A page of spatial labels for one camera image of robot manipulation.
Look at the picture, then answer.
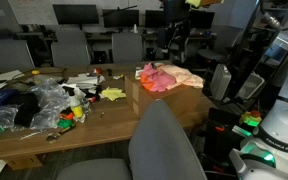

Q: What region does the pink and orange shirt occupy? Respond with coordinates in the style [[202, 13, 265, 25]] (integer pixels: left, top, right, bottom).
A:
[[140, 63, 176, 92]]

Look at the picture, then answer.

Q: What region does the peach printed shirt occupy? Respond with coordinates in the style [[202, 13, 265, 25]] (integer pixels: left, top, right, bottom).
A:
[[158, 64, 204, 89]]

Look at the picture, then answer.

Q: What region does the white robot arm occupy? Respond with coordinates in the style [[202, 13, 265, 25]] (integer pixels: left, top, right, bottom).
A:
[[229, 71, 288, 180]]

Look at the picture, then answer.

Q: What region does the yellow cloth on table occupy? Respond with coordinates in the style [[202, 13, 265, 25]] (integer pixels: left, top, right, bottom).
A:
[[102, 87, 126, 101]]

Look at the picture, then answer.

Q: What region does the grey office chair foreground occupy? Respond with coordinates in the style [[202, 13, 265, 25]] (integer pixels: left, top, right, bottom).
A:
[[56, 100, 207, 180]]

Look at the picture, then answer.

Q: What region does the white paper stack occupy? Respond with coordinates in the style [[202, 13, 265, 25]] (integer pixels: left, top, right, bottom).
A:
[[67, 74, 99, 89]]

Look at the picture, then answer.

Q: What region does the white space heater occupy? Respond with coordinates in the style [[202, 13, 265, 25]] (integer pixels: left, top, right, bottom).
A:
[[210, 64, 231, 100]]

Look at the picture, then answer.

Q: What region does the middle black monitor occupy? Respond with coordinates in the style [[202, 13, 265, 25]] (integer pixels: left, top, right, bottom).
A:
[[102, 9, 139, 28]]

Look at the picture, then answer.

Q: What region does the black monitor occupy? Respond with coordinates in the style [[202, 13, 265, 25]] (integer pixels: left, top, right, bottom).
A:
[[102, 9, 139, 28], [53, 4, 99, 24]]

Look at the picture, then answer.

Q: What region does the green plastic toy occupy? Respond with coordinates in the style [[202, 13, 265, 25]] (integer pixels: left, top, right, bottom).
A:
[[57, 119, 73, 128]]

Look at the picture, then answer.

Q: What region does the grey chair behind table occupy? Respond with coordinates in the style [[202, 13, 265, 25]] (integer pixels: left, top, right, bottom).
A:
[[51, 42, 90, 68]]

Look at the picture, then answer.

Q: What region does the clear plastic bag pile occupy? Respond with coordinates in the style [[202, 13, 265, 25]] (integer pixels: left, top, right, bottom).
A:
[[0, 79, 69, 131]]

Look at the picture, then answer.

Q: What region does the black yellow utility knife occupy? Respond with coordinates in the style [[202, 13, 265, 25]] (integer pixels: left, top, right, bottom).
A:
[[46, 124, 76, 143]]

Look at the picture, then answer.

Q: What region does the left black monitor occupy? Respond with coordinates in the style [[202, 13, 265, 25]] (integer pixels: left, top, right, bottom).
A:
[[53, 4, 99, 24]]

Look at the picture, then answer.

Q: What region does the black cloth pile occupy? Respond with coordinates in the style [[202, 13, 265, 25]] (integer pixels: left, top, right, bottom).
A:
[[6, 93, 40, 127]]

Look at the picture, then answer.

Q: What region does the blue cloth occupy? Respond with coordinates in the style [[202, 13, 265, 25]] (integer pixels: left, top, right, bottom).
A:
[[0, 89, 18, 107]]

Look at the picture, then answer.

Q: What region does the far left grey chair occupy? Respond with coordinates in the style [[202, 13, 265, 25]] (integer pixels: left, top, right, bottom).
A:
[[0, 40, 35, 70]]

